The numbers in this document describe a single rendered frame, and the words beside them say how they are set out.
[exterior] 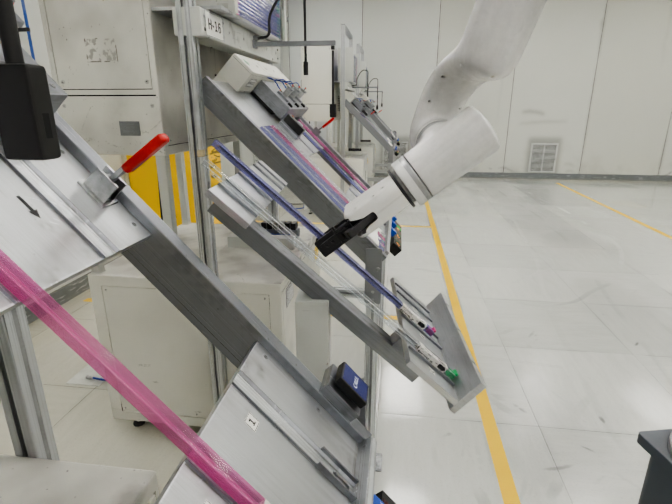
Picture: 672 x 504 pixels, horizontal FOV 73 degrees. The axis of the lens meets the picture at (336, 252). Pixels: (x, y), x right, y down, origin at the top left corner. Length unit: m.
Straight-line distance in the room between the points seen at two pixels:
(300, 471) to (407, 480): 1.13
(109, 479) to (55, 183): 0.45
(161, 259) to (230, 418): 0.21
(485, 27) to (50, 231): 0.57
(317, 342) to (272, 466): 0.37
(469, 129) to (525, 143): 7.45
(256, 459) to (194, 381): 1.20
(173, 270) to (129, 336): 1.12
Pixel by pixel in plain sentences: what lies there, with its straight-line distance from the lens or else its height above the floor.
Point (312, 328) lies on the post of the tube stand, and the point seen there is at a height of 0.76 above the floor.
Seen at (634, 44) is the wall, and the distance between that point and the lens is 8.66.
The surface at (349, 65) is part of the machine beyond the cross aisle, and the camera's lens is 4.95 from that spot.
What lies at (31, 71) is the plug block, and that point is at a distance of 0.27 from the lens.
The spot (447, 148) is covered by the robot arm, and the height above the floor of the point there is 1.08.
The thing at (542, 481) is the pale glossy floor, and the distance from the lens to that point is 1.74.
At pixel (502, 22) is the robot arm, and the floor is 1.24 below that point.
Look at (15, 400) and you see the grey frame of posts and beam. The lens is 0.85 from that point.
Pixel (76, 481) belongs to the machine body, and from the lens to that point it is 0.82.
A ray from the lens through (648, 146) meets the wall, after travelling 8.84.
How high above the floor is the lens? 1.14
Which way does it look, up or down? 18 degrees down
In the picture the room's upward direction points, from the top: straight up
